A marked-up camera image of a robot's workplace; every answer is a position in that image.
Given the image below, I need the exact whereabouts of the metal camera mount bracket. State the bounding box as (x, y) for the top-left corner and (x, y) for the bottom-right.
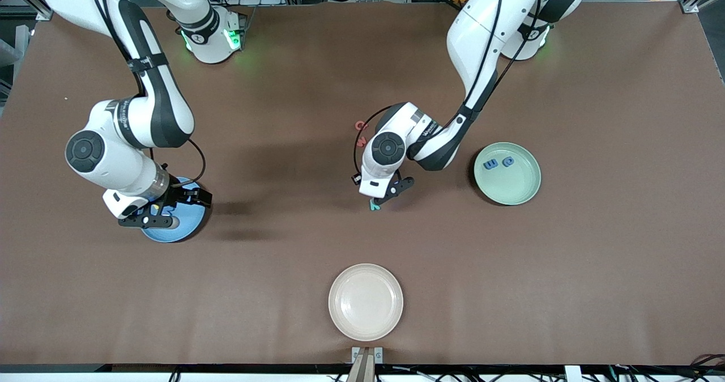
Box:
(351, 346), (384, 382)

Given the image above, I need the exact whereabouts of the blue plate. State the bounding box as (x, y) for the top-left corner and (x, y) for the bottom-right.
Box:
(142, 177), (207, 243)

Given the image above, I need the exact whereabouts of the green plate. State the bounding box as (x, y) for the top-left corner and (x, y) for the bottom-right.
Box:
(474, 142), (542, 206)

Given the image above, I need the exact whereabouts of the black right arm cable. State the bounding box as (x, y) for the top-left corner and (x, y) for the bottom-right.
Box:
(170, 138), (206, 189)

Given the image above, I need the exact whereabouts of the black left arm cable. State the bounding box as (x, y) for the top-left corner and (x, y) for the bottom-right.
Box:
(353, 105), (397, 185)

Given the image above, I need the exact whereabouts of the beige plate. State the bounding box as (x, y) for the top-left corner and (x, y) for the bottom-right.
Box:
(328, 264), (404, 342)

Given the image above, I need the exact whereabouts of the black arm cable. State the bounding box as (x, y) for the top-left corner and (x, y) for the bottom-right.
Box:
(353, 105), (397, 185)
(170, 138), (206, 189)

